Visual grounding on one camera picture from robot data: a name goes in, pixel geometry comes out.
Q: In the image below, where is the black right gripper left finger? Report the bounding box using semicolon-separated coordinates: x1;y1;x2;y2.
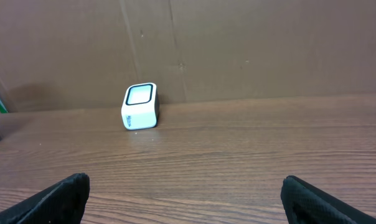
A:
0;173;90;224

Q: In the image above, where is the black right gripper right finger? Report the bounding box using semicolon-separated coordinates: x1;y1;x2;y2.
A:
280;175;376;224

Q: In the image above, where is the white barcode scanner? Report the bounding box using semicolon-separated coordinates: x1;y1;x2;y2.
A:
121;83;159;130

